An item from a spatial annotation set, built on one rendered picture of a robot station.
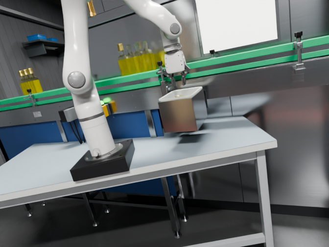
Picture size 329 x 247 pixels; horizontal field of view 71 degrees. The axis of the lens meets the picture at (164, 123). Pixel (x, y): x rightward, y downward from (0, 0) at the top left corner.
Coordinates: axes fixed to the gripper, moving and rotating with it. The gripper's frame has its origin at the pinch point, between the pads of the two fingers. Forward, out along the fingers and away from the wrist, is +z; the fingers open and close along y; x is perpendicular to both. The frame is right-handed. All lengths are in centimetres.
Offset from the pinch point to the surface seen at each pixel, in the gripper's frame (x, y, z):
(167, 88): -3.0, 8.6, 3.0
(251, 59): -15.1, -34.7, -3.6
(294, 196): -35, -51, 89
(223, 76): -12.5, -20.6, 2.1
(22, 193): 58, 64, 33
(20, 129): 1, 144, 18
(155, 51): -29.0, 23.5, -18.5
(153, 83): -3.5, 16.2, -1.3
